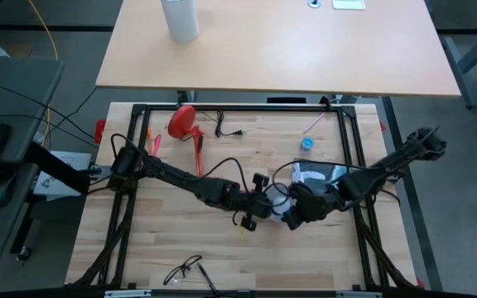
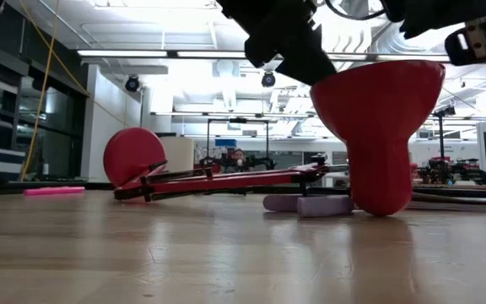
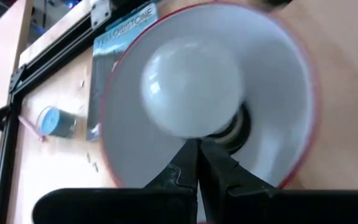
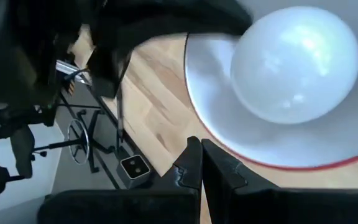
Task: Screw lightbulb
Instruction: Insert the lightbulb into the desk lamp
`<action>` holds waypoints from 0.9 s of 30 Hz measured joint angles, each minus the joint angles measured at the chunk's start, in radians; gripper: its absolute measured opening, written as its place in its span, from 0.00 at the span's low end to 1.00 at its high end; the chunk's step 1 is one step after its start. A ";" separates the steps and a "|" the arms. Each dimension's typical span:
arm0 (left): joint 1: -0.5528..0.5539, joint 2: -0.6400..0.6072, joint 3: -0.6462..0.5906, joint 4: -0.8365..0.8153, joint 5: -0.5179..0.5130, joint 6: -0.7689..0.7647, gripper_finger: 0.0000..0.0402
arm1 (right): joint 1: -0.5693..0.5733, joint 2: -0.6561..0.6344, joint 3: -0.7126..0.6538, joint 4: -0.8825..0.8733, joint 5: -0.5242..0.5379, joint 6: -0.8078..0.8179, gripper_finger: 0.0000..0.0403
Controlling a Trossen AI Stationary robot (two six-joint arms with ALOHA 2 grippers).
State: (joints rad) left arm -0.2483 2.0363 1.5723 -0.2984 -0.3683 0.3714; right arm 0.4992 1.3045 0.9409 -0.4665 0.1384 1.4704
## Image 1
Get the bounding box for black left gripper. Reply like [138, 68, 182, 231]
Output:
[234, 172, 273, 232]

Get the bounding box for red desk lamp stand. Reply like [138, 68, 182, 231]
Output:
[166, 104, 205, 178]

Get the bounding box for dark cover book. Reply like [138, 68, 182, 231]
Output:
[290, 161, 351, 195]

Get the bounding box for thin pink pen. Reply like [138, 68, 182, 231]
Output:
[303, 112, 326, 134]

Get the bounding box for clear safety glasses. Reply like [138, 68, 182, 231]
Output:
[162, 254, 203, 286]

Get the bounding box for black pen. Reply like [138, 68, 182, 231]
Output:
[196, 262, 219, 296]

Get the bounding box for pink highlighter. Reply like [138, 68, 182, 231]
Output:
[151, 133, 163, 157]

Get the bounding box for light wooden desk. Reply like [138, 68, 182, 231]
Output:
[95, 0, 463, 99]

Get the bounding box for white printed paper sheet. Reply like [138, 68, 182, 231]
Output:
[33, 151, 94, 202]

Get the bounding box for white paper towel roll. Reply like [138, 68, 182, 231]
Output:
[160, 0, 200, 44]

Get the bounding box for flat white device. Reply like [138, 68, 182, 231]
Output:
[331, 0, 366, 11]

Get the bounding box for black support bar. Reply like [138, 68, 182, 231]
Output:
[22, 141, 91, 195]

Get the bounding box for black computer mouse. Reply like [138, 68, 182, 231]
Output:
[0, 171, 18, 208]

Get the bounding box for grey side desk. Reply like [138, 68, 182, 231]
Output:
[0, 57, 65, 269]

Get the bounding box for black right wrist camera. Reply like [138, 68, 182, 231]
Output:
[282, 209, 306, 232]

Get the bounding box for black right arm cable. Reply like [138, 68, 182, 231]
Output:
[271, 159, 372, 195]

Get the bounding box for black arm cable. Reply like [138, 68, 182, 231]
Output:
[271, 159, 372, 195]
[200, 156, 251, 195]

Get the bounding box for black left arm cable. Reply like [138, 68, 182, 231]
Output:
[200, 156, 251, 195]

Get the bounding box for black metal table frame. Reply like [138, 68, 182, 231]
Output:
[66, 97, 426, 291]

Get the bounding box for grey metal desk frame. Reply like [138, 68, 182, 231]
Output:
[441, 35, 477, 111]

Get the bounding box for black desk cable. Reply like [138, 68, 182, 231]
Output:
[0, 76, 97, 142]
[0, 113, 99, 146]

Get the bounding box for yellow cable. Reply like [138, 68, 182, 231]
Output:
[28, 0, 60, 142]

